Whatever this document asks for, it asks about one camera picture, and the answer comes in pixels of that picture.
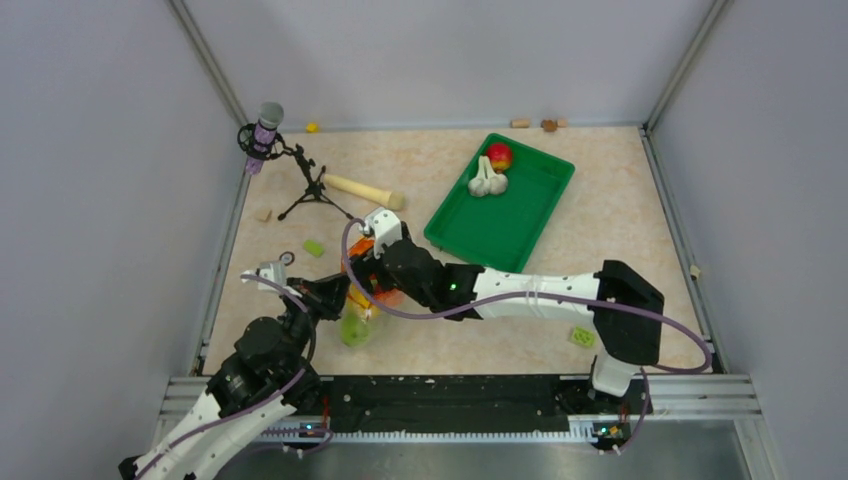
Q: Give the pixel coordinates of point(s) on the light green block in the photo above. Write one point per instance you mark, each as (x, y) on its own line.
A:
(313, 248)

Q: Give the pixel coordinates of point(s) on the purple microphone on tripod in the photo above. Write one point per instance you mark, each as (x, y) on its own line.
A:
(261, 142)

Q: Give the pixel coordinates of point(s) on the green toy brick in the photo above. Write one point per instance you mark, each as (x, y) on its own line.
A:
(582, 337)

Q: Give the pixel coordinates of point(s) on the white garlic bulbs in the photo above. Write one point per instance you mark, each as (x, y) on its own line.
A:
(487, 181)

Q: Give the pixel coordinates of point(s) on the green plastic tray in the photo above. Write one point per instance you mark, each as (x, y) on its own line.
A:
(501, 231)

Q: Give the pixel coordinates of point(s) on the green apple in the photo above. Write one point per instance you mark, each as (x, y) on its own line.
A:
(355, 329)

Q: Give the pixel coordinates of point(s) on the red apple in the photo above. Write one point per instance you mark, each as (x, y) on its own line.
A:
(500, 156)

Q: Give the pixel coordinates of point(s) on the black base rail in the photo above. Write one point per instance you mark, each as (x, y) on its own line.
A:
(471, 404)

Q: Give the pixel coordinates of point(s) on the small wooden block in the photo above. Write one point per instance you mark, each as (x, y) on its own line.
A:
(263, 215)

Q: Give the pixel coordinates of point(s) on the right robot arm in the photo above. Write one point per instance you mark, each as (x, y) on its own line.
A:
(616, 302)

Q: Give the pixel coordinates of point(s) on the clear zip bag orange zipper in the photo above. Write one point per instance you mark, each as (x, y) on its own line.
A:
(357, 302)

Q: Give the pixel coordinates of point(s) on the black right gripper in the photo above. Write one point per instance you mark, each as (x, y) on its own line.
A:
(367, 266)

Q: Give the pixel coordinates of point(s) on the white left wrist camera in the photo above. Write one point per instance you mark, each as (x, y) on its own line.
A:
(268, 275)

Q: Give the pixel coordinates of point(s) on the orange mini pumpkin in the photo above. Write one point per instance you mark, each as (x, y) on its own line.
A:
(360, 247)

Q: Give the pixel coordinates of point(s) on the cream toy microphone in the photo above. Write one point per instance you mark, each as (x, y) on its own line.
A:
(391, 200)

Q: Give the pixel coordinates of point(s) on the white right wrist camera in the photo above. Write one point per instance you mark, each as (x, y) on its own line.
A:
(383, 227)

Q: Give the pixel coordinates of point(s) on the cork piece left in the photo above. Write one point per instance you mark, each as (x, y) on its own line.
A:
(520, 123)

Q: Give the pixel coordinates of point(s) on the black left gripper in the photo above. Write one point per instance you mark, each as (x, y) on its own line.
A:
(327, 295)

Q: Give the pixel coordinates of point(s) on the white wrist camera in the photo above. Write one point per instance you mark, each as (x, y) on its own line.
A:
(268, 275)
(383, 227)

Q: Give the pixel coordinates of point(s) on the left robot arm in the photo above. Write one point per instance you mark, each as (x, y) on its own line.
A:
(267, 378)

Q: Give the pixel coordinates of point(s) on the brown cork piece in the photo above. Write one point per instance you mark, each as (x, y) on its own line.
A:
(549, 125)

